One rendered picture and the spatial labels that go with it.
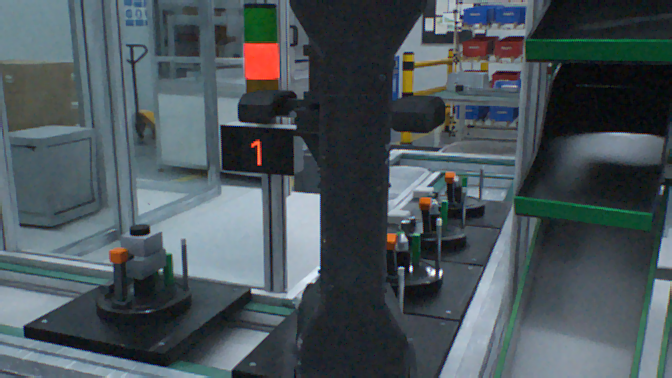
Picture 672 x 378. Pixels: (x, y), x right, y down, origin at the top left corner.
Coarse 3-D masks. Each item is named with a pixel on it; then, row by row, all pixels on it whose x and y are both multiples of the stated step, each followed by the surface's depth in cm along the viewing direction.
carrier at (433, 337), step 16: (400, 272) 85; (400, 288) 86; (400, 304) 86; (288, 320) 94; (416, 320) 94; (432, 320) 94; (448, 320) 94; (272, 336) 89; (288, 336) 89; (416, 336) 89; (432, 336) 89; (448, 336) 89; (256, 352) 85; (272, 352) 85; (416, 352) 85; (432, 352) 85; (448, 352) 87; (240, 368) 81; (256, 368) 81; (272, 368) 81; (432, 368) 81
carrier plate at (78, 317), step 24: (96, 288) 106; (192, 288) 106; (216, 288) 106; (240, 288) 106; (48, 312) 97; (72, 312) 97; (96, 312) 97; (192, 312) 97; (216, 312) 97; (24, 336) 93; (48, 336) 91; (72, 336) 90; (96, 336) 89; (120, 336) 89; (144, 336) 89; (168, 336) 89; (192, 336) 90; (144, 360) 86; (168, 360) 85
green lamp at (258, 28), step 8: (248, 8) 93; (256, 8) 92; (264, 8) 92; (272, 8) 93; (248, 16) 93; (256, 16) 92; (264, 16) 92; (272, 16) 93; (248, 24) 93; (256, 24) 92; (264, 24) 93; (272, 24) 93; (248, 32) 93; (256, 32) 93; (264, 32) 93; (272, 32) 94; (248, 40) 94; (256, 40) 93; (264, 40) 93; (272, 40) 94
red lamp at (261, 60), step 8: (248, 48) 94; (256, 48) 93; (264, 48) 93; (272, 48) 94; (248, 56) 94; (256, 56) 94; (264, 56) 94; (272, 56) 94; (248, 64) 95; (256, 64) 94; (264, 64) 94; (272, 64) 95; (248, 72) 95; (256, 72) 94; (264, 72) 94; (272, 72) 95
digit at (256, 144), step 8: (248, 136) 97; (256, 136) 96; (264, 136) 96; (248, 144) 97; (256, 144) 97; (264, 144) 96; (248, 152) 97; (256, 152) 97; (264, 152) 96; (248, 160) 98; (256, 160) 97; (264, 160) 97; (248, 168) 98; (256, 168) 97; (264, 168) 97
